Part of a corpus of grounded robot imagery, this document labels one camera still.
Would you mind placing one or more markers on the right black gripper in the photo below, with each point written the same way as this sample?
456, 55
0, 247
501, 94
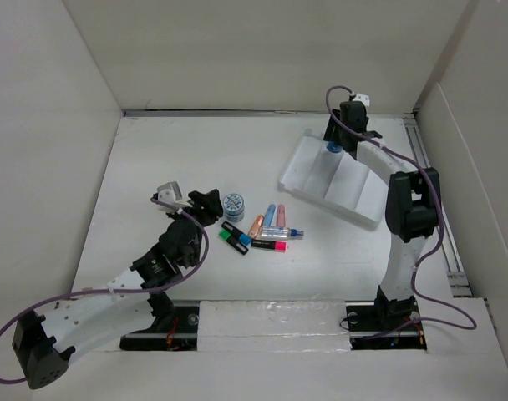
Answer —
332, 131

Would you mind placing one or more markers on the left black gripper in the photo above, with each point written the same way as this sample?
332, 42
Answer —
204, 205

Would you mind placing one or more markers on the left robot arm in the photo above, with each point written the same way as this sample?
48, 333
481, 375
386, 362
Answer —
46, 344

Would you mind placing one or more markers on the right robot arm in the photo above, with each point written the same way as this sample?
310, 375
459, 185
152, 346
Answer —
410, 215

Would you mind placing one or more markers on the green highlighter marker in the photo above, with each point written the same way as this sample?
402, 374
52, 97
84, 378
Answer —
227, 237

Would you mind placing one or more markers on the blue highlighter marker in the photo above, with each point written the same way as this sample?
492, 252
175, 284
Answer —
243, 238

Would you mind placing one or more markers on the white organizer tray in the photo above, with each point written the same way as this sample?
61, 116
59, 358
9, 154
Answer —
335, 182

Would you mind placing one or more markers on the orange capped small tube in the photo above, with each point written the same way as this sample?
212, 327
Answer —
256, 227

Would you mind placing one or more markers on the blue capped small tube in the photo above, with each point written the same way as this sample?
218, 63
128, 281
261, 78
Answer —
269, 215

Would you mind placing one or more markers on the pink capped small tube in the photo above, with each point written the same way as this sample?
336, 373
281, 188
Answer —
281, 216

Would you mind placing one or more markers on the pink highlighter marker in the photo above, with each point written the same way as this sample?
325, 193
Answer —
269, 245

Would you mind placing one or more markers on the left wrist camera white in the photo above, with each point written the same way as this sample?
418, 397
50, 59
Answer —
170, 194

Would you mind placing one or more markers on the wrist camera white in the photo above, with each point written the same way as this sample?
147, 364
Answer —
170, 194
363, 98

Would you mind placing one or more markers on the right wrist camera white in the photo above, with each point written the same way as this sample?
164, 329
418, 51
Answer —
363, 98

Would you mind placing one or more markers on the aluminium rail back edge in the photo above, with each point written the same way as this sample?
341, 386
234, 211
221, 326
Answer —
219, 113

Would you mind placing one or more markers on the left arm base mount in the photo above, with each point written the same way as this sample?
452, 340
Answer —
176, 331

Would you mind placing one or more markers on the aluminium rail right side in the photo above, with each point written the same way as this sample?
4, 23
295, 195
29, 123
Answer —
443, 252

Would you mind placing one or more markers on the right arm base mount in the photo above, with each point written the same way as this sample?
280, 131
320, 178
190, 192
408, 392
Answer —
383, 324

